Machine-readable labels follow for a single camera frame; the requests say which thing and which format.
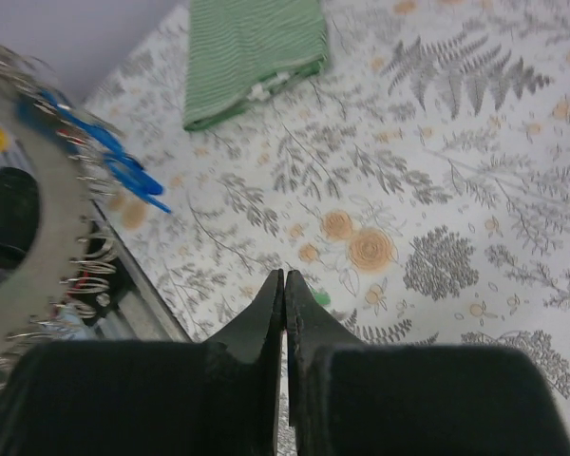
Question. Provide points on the blue key tag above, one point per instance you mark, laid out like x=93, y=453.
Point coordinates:
x=133, y=177
x=54, y=102

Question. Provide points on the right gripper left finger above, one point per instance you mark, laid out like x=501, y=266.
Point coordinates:
x=217, y=397

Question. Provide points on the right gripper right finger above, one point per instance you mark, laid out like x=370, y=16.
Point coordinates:
x=348, y=397

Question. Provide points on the metal key ring disc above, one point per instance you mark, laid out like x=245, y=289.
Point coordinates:
x=56, y=260

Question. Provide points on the green key tag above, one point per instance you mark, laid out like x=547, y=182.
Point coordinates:
x=322, y=298

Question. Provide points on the green striped cloth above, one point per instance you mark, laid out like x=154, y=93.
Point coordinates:
x=242, y=53

